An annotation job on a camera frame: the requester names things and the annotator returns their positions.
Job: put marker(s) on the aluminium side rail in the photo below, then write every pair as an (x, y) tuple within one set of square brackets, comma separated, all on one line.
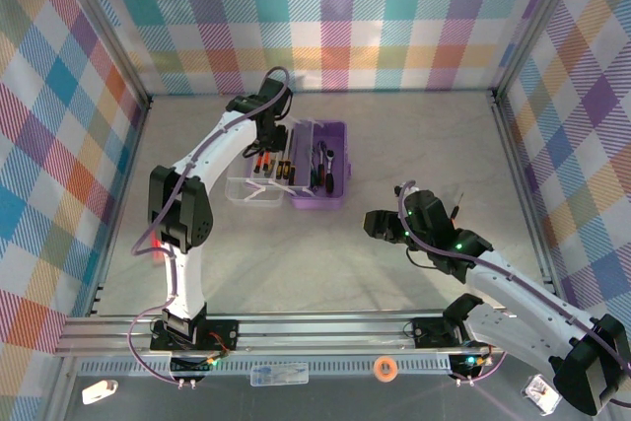
[(517, 169), (129, 169)]

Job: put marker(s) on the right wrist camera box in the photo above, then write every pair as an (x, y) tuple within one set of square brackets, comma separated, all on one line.
[(415, 190)]

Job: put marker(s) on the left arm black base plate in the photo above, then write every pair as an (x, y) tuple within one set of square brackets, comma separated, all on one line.
[(222, 334)]

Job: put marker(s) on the purple clear plastic tool box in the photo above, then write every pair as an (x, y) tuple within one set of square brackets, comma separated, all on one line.
[(340, 135)]

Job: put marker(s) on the clear plastic packet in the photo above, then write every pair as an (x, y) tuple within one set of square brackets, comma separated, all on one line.
[(539, 394)]

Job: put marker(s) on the aluminium mounting rail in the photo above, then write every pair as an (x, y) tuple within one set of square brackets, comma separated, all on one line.
[(320, 334)]

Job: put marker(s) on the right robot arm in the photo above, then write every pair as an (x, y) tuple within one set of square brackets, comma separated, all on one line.
[(586, 376)]

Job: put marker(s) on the orange tape roll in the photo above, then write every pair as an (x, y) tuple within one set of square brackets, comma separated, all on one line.
[(376, 370)]

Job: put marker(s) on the white plastic piece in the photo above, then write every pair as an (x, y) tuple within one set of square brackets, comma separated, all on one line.
[(96, 393)]

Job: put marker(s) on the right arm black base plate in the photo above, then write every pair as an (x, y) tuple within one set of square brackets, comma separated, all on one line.
[(429, 332)]

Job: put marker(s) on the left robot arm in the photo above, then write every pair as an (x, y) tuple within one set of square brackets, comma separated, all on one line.
[(182, 214)]

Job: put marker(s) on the coloured marker pack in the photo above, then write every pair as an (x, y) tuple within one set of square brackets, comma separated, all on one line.
[(159, 243)]

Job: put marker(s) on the clear plastic label card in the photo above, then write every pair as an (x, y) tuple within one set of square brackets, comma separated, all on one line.
[(278, 375)]

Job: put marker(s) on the aluminium frame post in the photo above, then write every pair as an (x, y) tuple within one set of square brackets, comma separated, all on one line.
[(537, 21), (103, 21)]

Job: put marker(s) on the plaid backdrop cloth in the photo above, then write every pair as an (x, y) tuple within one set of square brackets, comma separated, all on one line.
[(601, 145), (29, 145), (320, 21)]

